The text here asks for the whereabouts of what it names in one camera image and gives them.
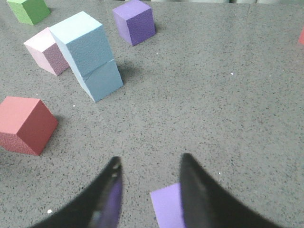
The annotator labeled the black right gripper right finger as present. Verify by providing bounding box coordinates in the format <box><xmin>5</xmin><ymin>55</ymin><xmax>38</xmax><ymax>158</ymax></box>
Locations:
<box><xmin>180</xmin><ymin>153</ymin><xmax>278</xmax><ymax>228</ymax></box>

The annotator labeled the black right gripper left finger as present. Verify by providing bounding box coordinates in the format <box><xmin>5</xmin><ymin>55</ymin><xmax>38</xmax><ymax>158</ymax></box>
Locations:
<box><xmin>32</xmin><ymin>156</ymin><xmax>123</xmax><ymax>228</ymax></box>

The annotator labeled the light blue foam cube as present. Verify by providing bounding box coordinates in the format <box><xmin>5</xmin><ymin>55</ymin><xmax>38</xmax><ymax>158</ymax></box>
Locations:
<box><xmin>49</xmin><ymin>11</ymin><xmax>114</xmax><ymax>77</ymax></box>
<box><xmin>74</xmin><ymin>59</ymin><xmax>123</xmax><ymax>102</ymax></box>

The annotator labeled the near purple foam cube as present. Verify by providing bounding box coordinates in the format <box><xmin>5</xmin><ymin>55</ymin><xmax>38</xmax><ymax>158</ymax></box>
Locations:
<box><xmin>150</xmin><ymin>183</ymin><xmax>186</xmax><ymax>228</ymax></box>

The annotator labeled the purple foam cube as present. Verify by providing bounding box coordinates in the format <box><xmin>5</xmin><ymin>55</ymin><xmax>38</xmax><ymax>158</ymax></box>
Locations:
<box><xmin>150</xmin><ymin>183</ymin><xmax>186</xmax><ymax>228</ymax></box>
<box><xmin>112</xmin><ymin>0</ymin><xmax>156</xmax><ymax>46</ymax></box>

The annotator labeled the front red foam cube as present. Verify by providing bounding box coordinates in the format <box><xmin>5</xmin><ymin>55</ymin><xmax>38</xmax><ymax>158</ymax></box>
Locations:
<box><xmin>0</xmin><ymin>96</ymin><xmax>58</xmax><ymax>156</ymax></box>

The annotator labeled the red foam cube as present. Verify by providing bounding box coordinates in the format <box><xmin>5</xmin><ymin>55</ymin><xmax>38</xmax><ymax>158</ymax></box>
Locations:
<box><xmin>298</xmin><ymin>28</ymin><xmax>304</xmax><ymax>44</ymax></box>
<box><xmin>0</xmin><ymin>96</ymin><xmax>58</xmax><ymax>156</ymax></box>

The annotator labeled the pink foam cube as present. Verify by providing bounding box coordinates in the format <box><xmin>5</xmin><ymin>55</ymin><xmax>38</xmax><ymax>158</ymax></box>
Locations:
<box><xmin>24</xmin><ymin>27</ymin><xmax>69</xmax><ymax>76</ymax></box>

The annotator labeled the far red foam cube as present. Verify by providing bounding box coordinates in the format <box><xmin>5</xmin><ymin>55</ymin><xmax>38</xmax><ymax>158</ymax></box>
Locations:
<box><xmin>298</xmin><ymin>28</ymin><xmax>304</xmax><ymax>44</ymax></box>

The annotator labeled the green foam cube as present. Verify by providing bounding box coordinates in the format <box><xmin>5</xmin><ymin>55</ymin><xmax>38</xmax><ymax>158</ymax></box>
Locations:
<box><xmin>7</xmin><ymin>0</ymin><xmax>50</xmax><ymax>25</ymax></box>

